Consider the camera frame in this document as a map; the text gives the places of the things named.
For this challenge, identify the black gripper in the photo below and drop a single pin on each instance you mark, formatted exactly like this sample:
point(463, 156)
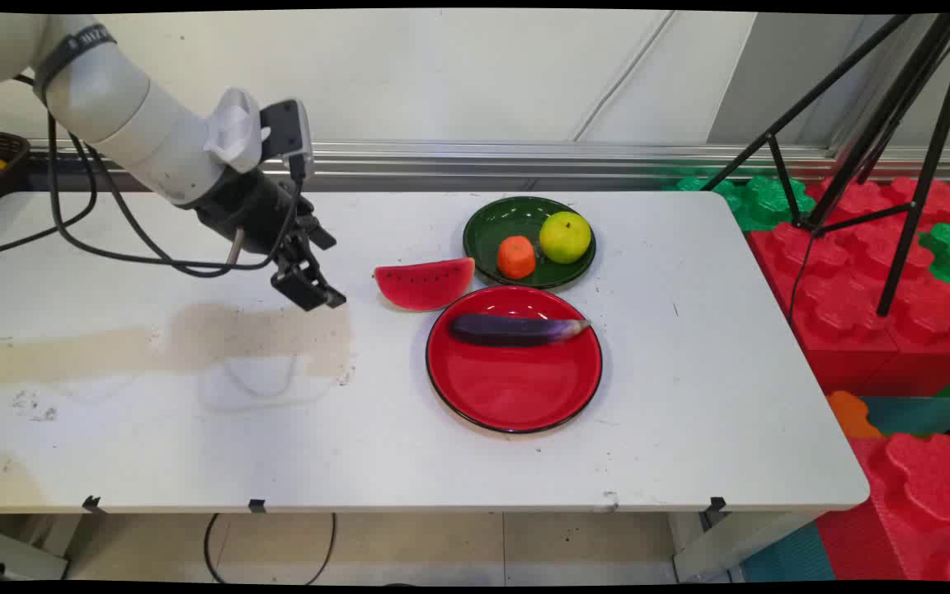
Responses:
point(248, 210)

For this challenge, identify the orange toy tangerine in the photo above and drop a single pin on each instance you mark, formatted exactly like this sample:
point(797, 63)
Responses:
point(516, 257)

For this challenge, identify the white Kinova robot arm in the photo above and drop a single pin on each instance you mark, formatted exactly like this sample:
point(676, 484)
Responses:
point(112, 107)

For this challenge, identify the red toy watermelon slice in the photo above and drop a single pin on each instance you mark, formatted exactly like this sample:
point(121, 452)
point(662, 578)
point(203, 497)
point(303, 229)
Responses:
point(424, 287)

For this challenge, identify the green round plate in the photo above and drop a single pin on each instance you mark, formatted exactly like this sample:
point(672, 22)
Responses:
point(500, 223)

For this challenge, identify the purple toy eggplant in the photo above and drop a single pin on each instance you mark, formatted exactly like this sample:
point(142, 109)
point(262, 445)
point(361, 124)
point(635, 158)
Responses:
point(508, 330)

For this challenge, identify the red round plate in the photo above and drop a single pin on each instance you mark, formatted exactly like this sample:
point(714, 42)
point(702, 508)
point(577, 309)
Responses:
point(514, 384)

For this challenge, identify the black table edge clip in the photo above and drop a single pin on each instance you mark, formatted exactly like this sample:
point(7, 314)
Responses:
point(717, 504)
point(257, 505)
point(93, 503)

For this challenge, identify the yellow-green toy apple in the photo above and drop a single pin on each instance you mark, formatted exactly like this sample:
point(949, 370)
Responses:
point(565, 238)

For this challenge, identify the dark plastic basket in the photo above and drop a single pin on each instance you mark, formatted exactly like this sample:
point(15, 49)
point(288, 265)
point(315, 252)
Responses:
point(9, 169)

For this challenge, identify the grey table leg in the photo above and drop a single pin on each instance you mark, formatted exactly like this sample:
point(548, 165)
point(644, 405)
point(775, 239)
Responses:
point(13, 557)
point(731, 544)

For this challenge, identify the orange foam piece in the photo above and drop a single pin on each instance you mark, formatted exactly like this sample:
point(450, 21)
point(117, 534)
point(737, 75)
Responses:
point(853, 414)

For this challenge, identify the black tripod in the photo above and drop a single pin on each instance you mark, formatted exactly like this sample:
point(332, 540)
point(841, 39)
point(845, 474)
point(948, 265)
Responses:
point(908, 99)

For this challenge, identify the teal foam mat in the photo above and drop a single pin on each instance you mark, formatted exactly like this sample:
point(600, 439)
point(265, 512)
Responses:
point(920, 414)

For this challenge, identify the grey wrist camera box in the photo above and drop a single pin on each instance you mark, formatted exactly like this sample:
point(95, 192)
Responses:
point(289, 132)

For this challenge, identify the white ribbed camera mount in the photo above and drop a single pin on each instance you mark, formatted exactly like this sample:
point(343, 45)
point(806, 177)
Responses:
point(232, 132)

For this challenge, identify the aluminium wall rail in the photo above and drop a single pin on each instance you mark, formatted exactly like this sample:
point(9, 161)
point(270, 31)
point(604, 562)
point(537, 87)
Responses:
point(483, 158)

